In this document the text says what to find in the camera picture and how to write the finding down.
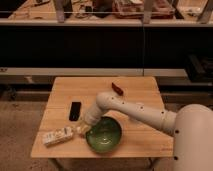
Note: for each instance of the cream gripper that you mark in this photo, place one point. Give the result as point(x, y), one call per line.
point(83, 128)

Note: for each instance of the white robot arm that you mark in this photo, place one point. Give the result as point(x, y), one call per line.
point(191, 128)

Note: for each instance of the black smartphone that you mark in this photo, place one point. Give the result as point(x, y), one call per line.
point(75, 111)

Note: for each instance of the green bowl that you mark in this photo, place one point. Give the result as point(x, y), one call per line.
point(104, 136)

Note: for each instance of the red chili pepper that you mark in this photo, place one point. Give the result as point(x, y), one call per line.
point(118, 90)

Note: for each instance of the black box on right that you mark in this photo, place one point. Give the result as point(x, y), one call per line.
point(199, 69)

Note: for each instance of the long shelf with clutter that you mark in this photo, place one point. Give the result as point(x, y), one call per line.
point(115, 13)

